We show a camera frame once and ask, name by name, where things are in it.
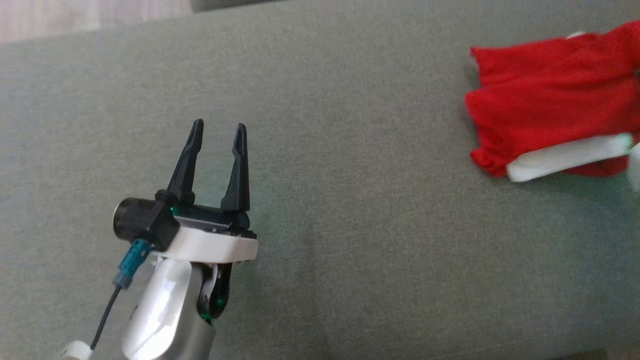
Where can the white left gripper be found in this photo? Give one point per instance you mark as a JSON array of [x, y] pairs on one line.
[[215, 245]]

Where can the red shorts with white stripe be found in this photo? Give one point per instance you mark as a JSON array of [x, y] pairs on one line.
[[540, 120]]

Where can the large grey sofa seat cushion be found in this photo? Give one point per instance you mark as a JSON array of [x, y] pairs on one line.
[[350, 200]]

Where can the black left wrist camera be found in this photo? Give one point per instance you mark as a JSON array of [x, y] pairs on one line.
[[142, 222]]

